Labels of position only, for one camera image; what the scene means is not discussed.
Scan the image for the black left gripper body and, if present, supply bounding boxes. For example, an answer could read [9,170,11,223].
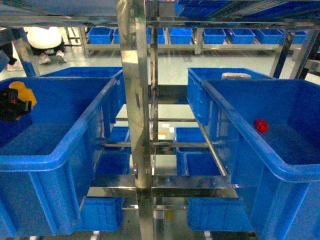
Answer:
[0,88,32,122]

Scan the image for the yellow toy block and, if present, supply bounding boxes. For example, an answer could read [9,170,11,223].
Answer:
[9,81,37,107]

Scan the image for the red toy block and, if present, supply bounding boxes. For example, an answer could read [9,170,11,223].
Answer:
[254,118,269,134]

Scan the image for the large blue bin left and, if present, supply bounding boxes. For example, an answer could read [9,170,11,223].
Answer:
[0,77,117,238]

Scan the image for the large blue bin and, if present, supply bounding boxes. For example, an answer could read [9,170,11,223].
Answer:
[0,77,117,238]
[203,79,320,240]

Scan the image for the person in white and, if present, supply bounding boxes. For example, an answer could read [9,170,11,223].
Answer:
[23,27,67,65]

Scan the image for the blue bin bottom left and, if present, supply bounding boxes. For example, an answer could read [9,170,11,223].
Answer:
[75,197,125,232]

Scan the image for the blue bin bottom right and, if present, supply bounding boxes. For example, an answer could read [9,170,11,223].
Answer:
[187,197,254,232]

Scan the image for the large blue bin right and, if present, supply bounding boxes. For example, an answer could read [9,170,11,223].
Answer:
[203,79,320,240]

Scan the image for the steel rack upright post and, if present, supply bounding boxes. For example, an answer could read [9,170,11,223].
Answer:
[116,0,154,240]

